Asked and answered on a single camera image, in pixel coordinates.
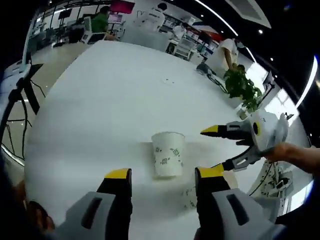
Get white partition panel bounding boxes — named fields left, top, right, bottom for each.
left=122, top=29, right=170, bottom=52

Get black cable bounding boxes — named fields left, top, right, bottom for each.
left=206, top=71, right=230, bottom=95

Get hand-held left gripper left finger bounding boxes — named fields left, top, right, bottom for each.
left=57, top=167, right=133, bottom=240

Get person's right hand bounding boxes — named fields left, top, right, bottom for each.
left=264, top=142, right=301, bottom=164

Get white office chair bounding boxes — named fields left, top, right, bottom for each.
left=81, top=16, right=107, bottom=46
left=174, top=37, right=195, bottom=60

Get green potted plant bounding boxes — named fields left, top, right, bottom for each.
left=223, top=68, right=263, bottom=112

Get person's left hand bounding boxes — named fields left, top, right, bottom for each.
left=24, top=199, right=55, bottom=233

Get ceiling air vent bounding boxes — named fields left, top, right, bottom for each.
left=226, top=0, right=273, bottom=29

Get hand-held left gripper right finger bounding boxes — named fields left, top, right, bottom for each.
left=194, top=166, right=287, bottom=240

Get dark desk monitor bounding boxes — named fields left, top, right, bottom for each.
left=262, top=71, right=276, bottom=92

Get white plant pot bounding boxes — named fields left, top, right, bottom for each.
left=236, top=106, right=252, bottom=120

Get green printed white paper cup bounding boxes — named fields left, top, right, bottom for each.
left=151, top=131, right=186, bottom=180
left=181, top=186, right=198, bottom=210

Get black device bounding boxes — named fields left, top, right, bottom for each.
left=196, top=62, right=213, bottom=75

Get red display screen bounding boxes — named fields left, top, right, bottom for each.
left=109, top=0, right=136, bottom=13

